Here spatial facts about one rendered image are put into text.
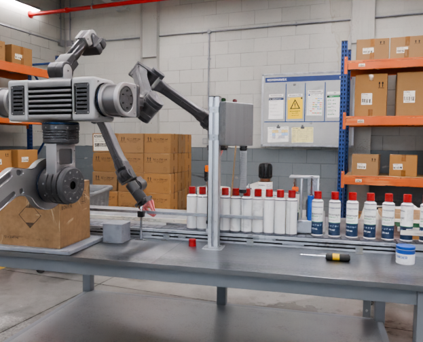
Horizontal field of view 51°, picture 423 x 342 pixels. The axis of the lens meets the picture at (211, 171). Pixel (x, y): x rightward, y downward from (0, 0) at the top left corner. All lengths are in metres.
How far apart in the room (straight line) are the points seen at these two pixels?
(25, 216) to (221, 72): 5.19
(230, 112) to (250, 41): 4.91
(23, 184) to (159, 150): 3.93
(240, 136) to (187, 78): 5.14
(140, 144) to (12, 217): 3.72
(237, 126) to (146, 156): 3.74
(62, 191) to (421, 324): 1.35
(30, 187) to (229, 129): 0.83
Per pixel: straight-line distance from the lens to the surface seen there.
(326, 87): 6.34
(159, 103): 1.77
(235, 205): 2.09
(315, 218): 2.06
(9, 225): 2.11
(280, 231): 2.07
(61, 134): 1.72
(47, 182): 1.75
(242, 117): 1.99
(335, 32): 6.59
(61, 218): 1.97
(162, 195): 5.59
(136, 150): 5.69
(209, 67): 6.93
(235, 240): 2.09
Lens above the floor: 1.31
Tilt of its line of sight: 4 degrees down
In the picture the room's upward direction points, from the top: 1 degrees clockwise
